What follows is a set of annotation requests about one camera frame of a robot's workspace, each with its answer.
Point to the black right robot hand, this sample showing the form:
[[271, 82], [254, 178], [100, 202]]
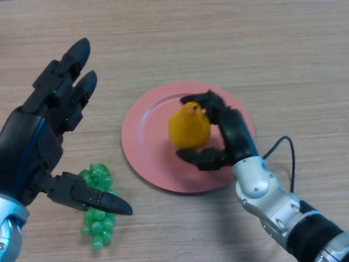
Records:
[[237, 133]]

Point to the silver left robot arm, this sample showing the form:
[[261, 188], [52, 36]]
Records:
[[9, 234]]

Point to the pink round plate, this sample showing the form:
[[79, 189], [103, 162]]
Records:
[[152, 142]]

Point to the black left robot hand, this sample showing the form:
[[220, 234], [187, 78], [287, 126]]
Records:
[[30, 147]]

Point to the green grape bunch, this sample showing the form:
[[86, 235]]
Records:
[[96, 226]]

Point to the yellow pear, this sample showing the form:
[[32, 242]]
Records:
[[189, 128]]

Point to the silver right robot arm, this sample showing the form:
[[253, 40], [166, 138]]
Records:
[[259, 185]]

